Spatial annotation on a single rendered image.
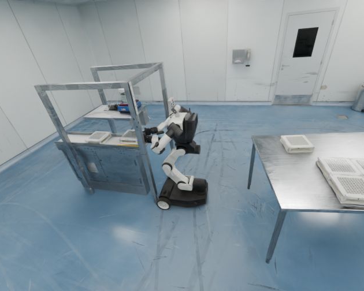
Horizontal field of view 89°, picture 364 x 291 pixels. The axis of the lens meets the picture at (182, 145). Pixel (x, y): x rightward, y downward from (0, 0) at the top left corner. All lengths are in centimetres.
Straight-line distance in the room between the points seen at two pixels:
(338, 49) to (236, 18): 244
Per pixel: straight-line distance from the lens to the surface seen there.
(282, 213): 175
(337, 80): 613
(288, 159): 215
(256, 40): 553
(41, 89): 263
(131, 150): 240
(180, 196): 262
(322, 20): 573
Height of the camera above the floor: 212
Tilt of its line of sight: 33 degrees down
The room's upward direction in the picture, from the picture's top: 7 degrees counter-clockwise
